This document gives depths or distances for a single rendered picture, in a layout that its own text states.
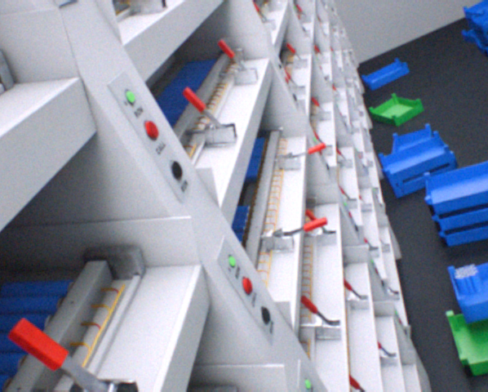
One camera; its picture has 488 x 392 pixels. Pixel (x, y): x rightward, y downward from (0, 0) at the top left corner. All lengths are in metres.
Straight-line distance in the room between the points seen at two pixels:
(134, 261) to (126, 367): 0.10
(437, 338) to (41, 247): 1.52
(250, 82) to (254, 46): 0.17
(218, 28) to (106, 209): 0.70
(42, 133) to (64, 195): 0.12
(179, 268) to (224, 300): 0.06
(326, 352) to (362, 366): 0.23
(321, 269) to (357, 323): 0.19
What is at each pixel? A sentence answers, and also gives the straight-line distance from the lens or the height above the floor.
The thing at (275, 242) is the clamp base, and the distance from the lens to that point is 0.77.
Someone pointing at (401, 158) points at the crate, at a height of 0.09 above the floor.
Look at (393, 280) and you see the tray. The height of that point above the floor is 0.17.
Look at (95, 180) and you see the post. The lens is 0.45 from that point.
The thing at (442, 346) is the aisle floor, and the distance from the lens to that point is 1.83.
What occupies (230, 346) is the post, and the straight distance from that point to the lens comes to 0.53.
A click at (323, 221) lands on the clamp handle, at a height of 0.95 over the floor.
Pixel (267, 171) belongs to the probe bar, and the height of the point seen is 0.97.
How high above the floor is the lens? 1.33
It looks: 23 degrees down
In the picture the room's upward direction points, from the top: 29 degrees counter-clockwise
